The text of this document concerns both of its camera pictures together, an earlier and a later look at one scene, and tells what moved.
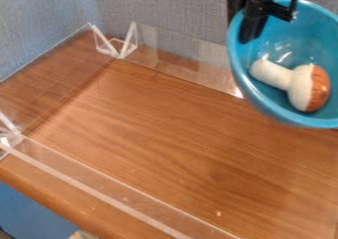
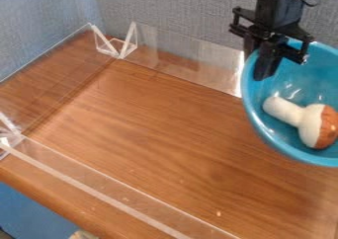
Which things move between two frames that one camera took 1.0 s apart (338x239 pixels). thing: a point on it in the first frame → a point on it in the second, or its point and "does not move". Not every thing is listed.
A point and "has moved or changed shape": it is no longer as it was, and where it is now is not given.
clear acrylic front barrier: [113, 191] does not move
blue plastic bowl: [285, 67] has moved or changed shape
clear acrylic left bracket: [10, 134] does not move
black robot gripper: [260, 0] → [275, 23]
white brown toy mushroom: [305, 82] → [316, 120]
